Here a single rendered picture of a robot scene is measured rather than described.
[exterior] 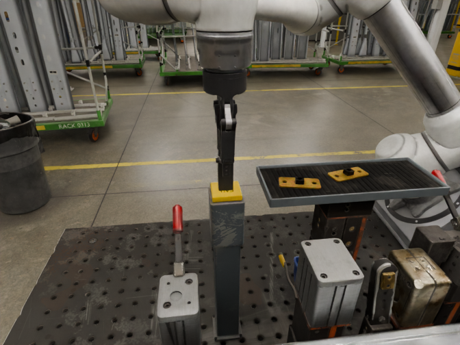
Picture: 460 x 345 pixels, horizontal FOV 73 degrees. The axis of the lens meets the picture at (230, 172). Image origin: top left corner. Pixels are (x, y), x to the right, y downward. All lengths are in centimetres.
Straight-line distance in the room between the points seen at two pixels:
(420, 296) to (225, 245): 36
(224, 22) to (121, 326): 82
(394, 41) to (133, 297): 107
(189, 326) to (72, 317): 56
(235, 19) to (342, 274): 42
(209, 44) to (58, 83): 386
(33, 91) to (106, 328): 368
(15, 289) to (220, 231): 181
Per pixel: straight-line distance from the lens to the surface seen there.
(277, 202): 59
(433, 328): 68
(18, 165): 277
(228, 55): 50
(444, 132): 115
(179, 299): 56
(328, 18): 101
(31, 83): 440
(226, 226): 65
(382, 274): 60
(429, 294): 66
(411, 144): 117
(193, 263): 112
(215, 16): 49
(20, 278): 238
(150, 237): 124
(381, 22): 103
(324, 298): 56
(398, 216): 134
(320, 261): 56
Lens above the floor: 149
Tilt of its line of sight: 29 degrees down
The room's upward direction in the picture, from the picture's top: straight up
